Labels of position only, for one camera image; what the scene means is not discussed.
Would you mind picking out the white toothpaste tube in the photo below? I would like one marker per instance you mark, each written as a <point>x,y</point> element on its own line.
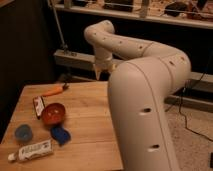
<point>32,151</point>

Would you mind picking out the orange carrot toy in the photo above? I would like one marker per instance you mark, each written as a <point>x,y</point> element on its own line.
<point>55,90</point>

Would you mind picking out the white window ledge rail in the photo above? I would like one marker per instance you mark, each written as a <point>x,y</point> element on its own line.
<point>192,13</point>

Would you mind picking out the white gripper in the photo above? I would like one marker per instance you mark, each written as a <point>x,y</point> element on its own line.
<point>103,61</point>

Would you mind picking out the metal pole stand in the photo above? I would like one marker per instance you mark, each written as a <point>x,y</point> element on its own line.
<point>64,46</point>

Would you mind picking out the dark blue plastic object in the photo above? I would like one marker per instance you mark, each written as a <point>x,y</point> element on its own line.
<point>61,135</point>

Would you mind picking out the light blue cup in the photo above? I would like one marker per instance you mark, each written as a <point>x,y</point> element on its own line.
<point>23,133</point>

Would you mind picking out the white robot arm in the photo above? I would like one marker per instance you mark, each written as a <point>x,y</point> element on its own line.
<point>142,74</point>

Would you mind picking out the red bowl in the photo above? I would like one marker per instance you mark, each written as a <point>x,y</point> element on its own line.
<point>53,113</point>

